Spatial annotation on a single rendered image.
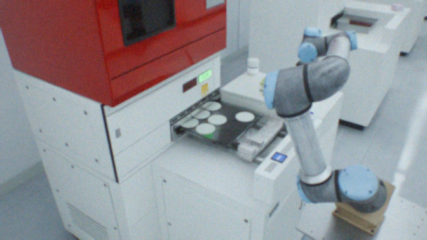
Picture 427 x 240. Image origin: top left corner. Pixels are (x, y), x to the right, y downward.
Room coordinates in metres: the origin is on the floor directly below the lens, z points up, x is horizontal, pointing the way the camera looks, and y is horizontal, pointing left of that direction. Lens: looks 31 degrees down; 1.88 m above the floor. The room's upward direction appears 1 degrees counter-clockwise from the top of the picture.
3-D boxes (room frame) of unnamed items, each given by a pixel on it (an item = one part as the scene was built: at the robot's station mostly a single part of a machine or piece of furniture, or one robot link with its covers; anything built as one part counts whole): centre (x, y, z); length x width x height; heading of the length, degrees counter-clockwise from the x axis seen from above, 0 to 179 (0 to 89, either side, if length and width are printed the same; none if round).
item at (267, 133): (1.49, -0.25, 0.87); 0.36 x 0.08 x 0.03; 145
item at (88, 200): (1.74, 0.48, 0.41); 0.82 x 0.71 x 0.82; 145
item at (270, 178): (1.31, -0.35, 0.89); 0.55 x 0.09 x 0.14; 145
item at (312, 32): (1.42, -0.41, 1.40); 0.09 x 0.08 x 0.11; 159
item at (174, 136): (1.68, 0.09, 0.89); 0.44 x 0.02 x 0.10; 145
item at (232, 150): (1.44, -0.08, 0.84); 0.50 x 0.02 x 0.03; 55
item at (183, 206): (1.58, -0.23, 0.41); 0.97 x 0.64 x 0.82; 145
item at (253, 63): (2.08, -0.25, 1.01); 0.07 x 0.07 x 0.10
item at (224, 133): (1.62, -0.02, 0.90); 0.34 x 0.34 x 0.01; 55
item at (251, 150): (1.36, -0.16, 0.89); 0.08 x 0.03 x 0.03; 55
